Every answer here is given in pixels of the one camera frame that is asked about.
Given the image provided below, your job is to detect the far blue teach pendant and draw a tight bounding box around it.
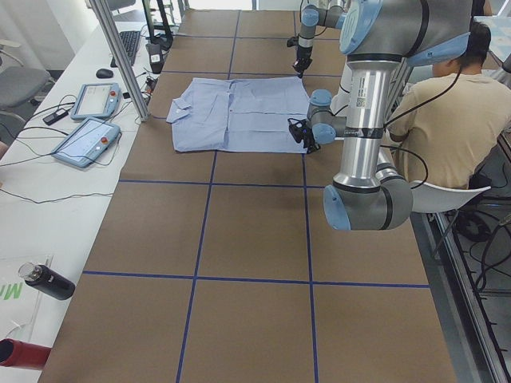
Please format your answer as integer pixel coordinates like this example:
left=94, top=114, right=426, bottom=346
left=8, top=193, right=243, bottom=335
left=69, top=83, right=122, bottom=120

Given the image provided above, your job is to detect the near blue teach pendant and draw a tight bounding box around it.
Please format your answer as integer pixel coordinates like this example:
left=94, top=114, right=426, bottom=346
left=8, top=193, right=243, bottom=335
left=50, top=117, right=121, bottom=168

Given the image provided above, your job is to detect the black water bottle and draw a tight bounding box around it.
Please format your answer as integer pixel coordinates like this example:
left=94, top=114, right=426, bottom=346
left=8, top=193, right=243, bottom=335
left=18, top=263, right=76, bottom=301

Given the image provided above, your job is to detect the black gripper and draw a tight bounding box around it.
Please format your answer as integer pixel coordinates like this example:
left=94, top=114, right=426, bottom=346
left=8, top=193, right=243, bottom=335
left=303, top=134, right=320, bottom=153
left=294, top=45, right=313, bottom=78

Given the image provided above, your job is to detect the black computer mouse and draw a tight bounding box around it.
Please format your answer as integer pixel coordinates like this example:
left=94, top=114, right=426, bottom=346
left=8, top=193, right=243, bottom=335
left=96, top=69, right=113, bottom=79

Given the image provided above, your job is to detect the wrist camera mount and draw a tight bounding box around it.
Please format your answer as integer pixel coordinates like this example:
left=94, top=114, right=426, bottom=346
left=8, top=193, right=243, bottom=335
left=286, top=36, right=299, bottom=47
left=287, top=118, right=307, bottom=144

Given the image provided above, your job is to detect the blue white striped shirt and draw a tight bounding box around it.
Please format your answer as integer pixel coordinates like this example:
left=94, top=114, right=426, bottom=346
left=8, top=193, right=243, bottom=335
left=166, top=77, right=309, bottom=153

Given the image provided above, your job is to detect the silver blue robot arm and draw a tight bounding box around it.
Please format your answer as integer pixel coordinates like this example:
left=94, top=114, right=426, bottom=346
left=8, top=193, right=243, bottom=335
left=307, top=1, right=472, bottom=231
left=287, top=1, right=347, bottom=78

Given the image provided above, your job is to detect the grey office chair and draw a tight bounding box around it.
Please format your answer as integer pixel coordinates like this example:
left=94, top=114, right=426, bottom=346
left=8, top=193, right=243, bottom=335
left=1, top=39, right=55, bottom=124

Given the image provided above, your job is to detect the person in beige shirt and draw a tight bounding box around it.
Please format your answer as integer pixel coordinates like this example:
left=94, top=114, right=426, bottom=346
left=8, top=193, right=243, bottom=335
left=387, top=22, right=510, bottom=189

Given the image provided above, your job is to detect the blue teach pendant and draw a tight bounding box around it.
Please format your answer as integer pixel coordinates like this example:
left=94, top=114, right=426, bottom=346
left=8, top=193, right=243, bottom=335
left=69, top=83, right=122, bottom=120
left=50, top=117, right=121, bottom=168

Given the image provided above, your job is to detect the black keyboard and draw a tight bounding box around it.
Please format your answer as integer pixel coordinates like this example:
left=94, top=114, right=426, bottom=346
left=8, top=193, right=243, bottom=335
left=119, top=30, right=141, bottom=65

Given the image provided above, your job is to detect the red cylinder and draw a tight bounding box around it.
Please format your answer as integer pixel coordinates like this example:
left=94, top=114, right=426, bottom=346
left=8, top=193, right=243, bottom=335
left=1, top=338, right=52, bottom=370

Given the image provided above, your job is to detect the clear plastic sheet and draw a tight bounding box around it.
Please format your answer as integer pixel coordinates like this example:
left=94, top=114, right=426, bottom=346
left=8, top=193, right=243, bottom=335
left=0, top=254, right=53, bottom=342

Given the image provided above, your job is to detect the white plastic chair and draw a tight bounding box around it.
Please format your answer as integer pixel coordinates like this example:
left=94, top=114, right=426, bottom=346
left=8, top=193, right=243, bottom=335
left=410, top=180, right=490, bottom=213

